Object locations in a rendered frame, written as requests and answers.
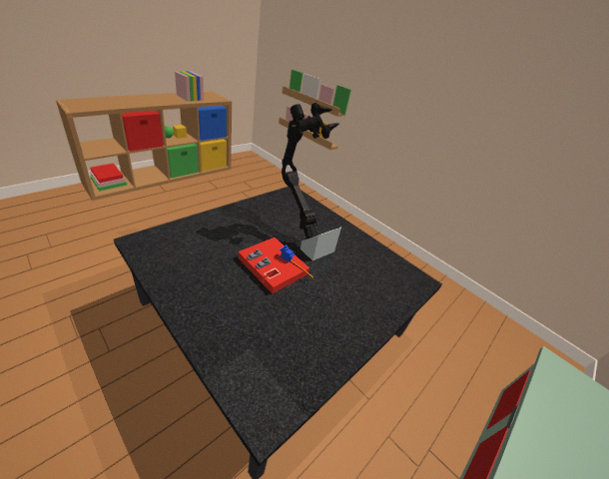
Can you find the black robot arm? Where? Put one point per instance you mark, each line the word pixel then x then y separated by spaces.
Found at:
pixel 291 178

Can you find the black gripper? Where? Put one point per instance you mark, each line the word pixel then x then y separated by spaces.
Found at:
pixel 316 122

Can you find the red flat panel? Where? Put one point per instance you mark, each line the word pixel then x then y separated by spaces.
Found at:
pixel 264 261

